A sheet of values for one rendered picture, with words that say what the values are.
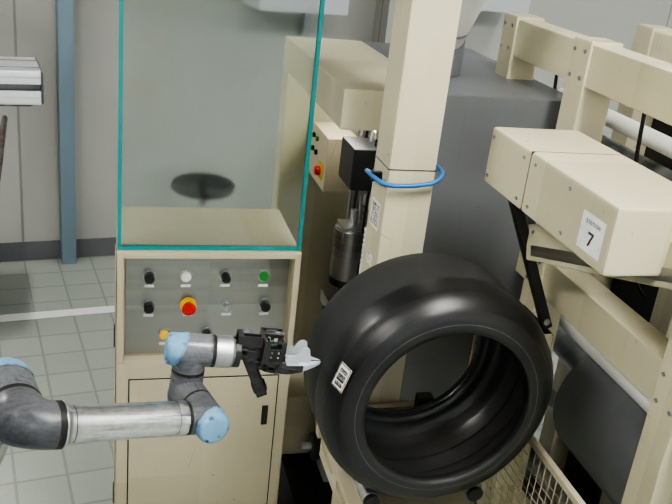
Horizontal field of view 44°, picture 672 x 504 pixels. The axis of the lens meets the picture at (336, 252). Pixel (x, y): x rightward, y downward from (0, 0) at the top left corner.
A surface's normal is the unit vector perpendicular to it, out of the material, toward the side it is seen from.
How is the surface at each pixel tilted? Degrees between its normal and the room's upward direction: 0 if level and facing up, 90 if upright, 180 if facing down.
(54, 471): 0
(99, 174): 90
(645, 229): 90
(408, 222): 90
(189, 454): 90
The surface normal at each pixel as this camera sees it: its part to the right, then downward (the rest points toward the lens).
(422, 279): -0.14, -0.89
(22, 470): 0.11, -0.92
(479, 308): 0.34, -0.40
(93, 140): 0.39, 0.39
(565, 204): -0.97, 0.00
